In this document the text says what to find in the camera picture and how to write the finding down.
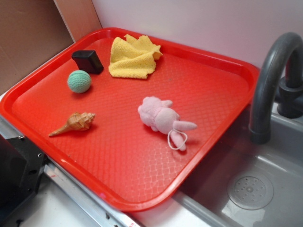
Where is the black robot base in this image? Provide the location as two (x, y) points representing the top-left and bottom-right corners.
(0, 136), (46, 226)

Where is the green dimpled ball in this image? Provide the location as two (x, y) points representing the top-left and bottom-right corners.
(67, 70), (92, 93)

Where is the pink plush bunny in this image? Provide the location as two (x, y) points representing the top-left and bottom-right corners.
(138, 96), (197, 151)

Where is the yellow cloth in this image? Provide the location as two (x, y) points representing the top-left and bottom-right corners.
(108, 34), (162, 79)

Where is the grey plastic sink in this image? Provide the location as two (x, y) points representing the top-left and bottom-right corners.
(174, 109), (303, 227)

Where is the tan conch seashell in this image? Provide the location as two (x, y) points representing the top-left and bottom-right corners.
(48, 112), (96, 137)

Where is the red plastic tray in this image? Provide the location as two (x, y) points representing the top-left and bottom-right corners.
(0, 28), (259, 211)

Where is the brown cardboard panel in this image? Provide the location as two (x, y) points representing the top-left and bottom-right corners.
(0, 0), (102, 94)

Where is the grey toy faucet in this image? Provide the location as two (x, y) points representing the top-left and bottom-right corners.
(249, 32), (303, 144)

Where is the black rectangular block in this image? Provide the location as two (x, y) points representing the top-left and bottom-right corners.
(71, 50), (104, 74)

